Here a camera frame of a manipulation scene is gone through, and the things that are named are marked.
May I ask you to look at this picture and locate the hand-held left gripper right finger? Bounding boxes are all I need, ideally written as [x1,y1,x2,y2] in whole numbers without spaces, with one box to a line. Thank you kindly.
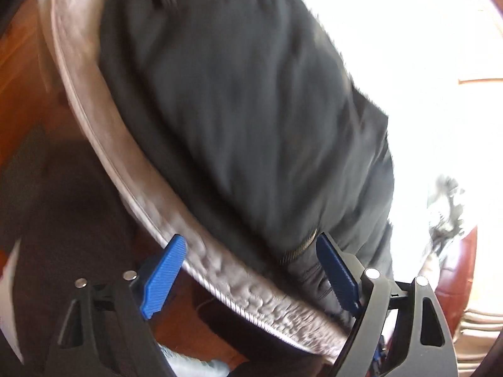
[315,232,460,377]

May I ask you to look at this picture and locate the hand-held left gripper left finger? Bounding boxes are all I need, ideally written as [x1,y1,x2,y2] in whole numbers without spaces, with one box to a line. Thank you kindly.
[44,234,187,377]

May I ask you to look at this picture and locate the black pants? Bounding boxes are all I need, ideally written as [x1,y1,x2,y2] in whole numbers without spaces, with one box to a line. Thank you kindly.
[97,0,395,328]

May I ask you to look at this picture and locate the grey quilted mattress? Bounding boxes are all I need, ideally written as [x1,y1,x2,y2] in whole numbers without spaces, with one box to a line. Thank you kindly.
[36,0,352,360]

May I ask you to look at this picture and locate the grey patterned cloth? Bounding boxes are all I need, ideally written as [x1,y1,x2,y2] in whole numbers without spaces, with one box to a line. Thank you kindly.
[425,175,466,254]

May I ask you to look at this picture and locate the beige striped cloth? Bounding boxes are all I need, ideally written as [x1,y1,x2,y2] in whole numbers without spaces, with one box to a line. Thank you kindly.
[452,309,503,362]

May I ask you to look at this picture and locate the brown wooden bed frame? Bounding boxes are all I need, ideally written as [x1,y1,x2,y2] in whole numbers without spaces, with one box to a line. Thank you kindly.
[434,226,477,338]

